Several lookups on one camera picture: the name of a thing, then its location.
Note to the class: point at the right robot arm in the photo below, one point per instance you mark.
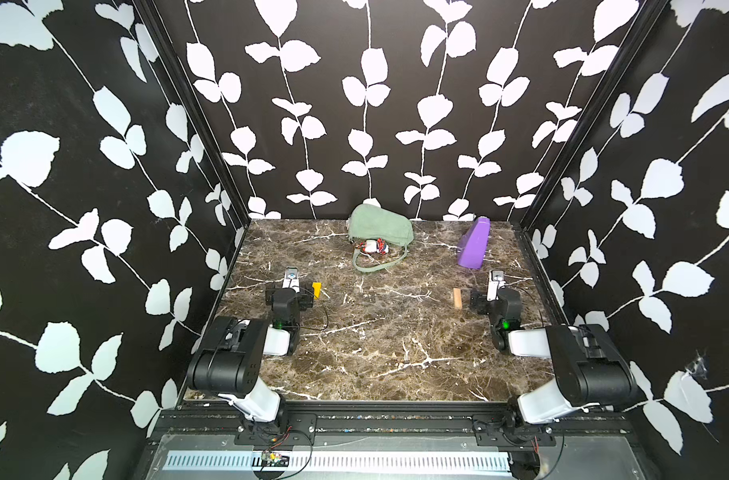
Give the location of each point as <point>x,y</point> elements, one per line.
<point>588,370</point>

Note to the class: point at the red white santa charm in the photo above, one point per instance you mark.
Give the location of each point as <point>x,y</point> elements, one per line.
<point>372,246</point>

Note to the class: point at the green corduroy bag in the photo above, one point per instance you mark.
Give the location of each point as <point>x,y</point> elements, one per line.
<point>371,222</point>

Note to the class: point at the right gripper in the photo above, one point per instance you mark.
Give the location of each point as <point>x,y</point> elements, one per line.
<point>488,295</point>

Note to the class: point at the small green circuit board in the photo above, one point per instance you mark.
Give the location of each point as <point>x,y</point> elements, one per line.
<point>274,460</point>

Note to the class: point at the wooden block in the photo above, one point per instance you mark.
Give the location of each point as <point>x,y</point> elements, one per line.
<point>457,298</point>

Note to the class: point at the purple plastic object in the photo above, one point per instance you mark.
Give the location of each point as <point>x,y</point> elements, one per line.
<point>471,248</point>

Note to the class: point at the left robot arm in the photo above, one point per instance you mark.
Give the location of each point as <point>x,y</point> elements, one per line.
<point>227,363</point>

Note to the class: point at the white perforated cable tray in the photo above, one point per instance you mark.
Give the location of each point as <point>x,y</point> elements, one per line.
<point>467,463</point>

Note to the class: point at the yellow block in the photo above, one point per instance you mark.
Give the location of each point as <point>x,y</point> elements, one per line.
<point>317,290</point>

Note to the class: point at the black aluminium rail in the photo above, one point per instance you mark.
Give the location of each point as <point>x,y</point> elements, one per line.
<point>487,424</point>

